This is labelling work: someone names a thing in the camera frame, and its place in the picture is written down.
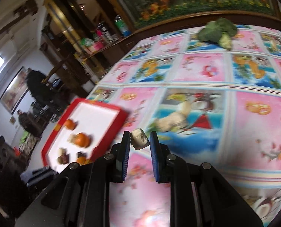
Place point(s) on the dark red date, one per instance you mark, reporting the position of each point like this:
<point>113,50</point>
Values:
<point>80,155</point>
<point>65,158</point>

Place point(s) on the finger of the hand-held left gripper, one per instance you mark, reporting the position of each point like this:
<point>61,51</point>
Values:
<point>42,173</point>

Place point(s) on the beige rice cake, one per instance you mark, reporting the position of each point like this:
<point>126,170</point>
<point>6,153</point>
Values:
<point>172,121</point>
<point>60,151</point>
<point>71,138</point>
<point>140,139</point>

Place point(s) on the pink bottle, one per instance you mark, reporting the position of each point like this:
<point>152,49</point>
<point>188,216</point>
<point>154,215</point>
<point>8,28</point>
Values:
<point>98,33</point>

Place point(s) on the green leafy vegetable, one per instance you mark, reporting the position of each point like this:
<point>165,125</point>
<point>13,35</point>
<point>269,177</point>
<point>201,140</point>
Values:
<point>213,32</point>

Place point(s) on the green bag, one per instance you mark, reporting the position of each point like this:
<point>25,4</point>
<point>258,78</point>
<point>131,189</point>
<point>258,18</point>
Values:
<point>86,42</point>

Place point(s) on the red tray with white inside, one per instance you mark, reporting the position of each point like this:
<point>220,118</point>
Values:
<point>93,115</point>

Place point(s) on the orange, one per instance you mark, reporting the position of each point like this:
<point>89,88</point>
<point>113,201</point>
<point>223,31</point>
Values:
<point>70,124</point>
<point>81,160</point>
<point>81,140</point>

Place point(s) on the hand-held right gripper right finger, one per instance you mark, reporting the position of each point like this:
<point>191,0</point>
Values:
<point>154,157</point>

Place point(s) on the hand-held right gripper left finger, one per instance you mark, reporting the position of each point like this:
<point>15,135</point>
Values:
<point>125,156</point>

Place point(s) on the black thermos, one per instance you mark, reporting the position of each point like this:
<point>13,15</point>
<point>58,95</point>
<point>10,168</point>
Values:
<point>106,32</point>

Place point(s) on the pink printed tablecloth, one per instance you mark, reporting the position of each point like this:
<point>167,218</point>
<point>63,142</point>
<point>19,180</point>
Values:
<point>201,71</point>

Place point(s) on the dark wooden sideboard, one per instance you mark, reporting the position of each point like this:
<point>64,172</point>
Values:
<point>116,49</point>

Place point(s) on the framed wall painting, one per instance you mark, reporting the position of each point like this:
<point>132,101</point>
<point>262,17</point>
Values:
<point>14,89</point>

